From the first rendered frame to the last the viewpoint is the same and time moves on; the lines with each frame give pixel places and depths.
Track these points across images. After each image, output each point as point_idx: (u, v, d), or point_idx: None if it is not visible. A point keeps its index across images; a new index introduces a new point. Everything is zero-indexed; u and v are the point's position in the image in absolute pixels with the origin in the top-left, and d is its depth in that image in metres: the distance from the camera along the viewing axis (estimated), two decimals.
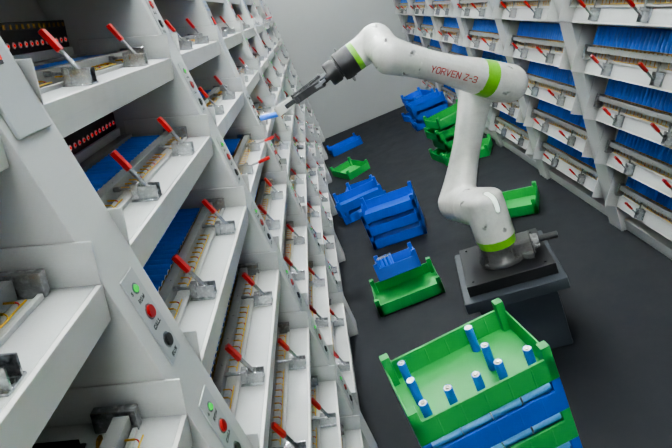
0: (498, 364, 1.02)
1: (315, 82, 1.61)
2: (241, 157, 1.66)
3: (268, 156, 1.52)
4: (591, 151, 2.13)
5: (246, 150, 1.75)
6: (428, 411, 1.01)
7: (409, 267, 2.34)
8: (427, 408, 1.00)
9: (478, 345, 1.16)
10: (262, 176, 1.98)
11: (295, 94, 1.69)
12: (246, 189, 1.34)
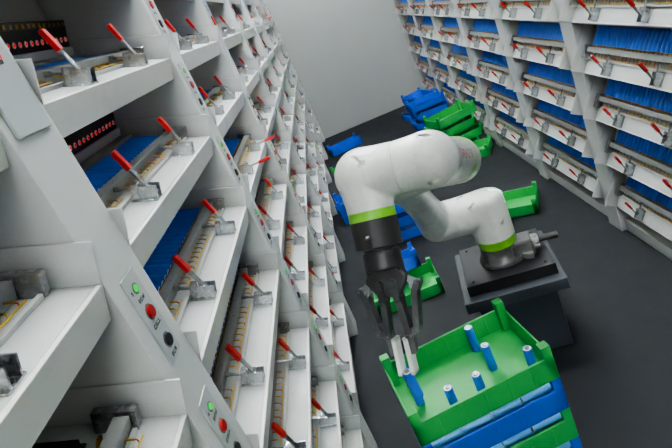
0: None
1: (411, 287, 0.97)
2: (241, 157, 1.66)
3: (268, 156, 1.52)
4: (591, 151, 2.13)
5: (246, 150, 1.75)
6: (413, 380, 0.98)
7: (409, 267, 2.34)
8: (411, 377, 0.98)
9: (478, 345, 1.16)
10: (262, 176, 1.98)
11: (383, 333, 1.00)
12: (246, 189, 1.34)
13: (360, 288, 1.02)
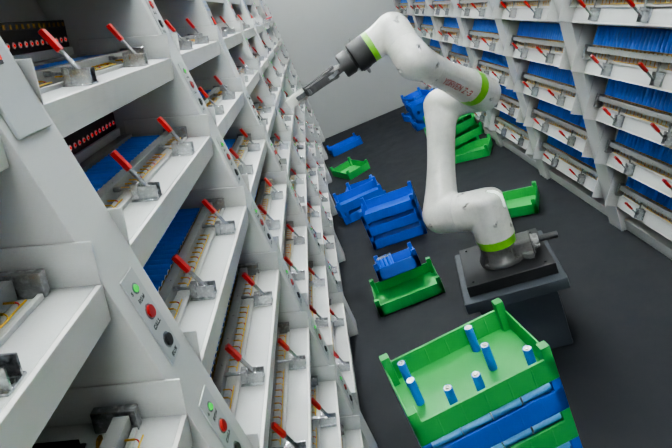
0: None
1: (328, 73, 1.53)
2: (235, 158, 1.66)
3: (228, 150, 1.51)
4: (591, 151, 2.13)
5: (240, 150, 1.75)
6: None
7: (409, 267, 2.34)
8: None
9: (478, 345, 1.16)
10: (262, 176, 1.98)
11: (307, 86, 1.63)
12: (246, 189, 1.34)
13: None
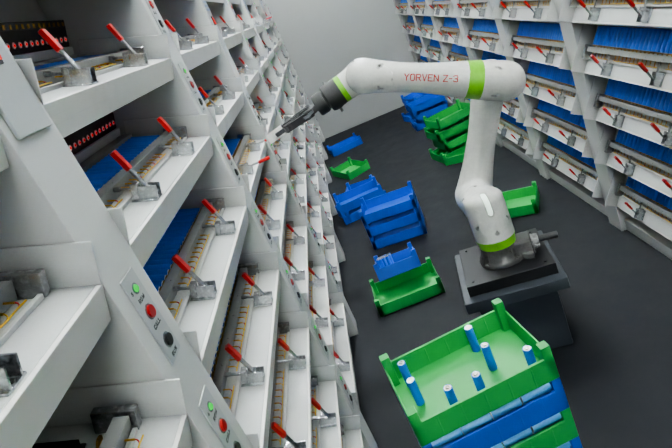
0: None
1: (304, 113, 1.71)
2: (241, 157, 1.66)
3: (268, 156, 1.52)
4: (591, 151, 2.13)
5: (246, 150, 1.75)
6: None
7: (409, 267, 2.34)
8: None
9: (478, 345, 1.16)
10: (262, 176, 1.98)
11: (286, 123, 1.79)
12: (246, 189, 1.34)
13: None
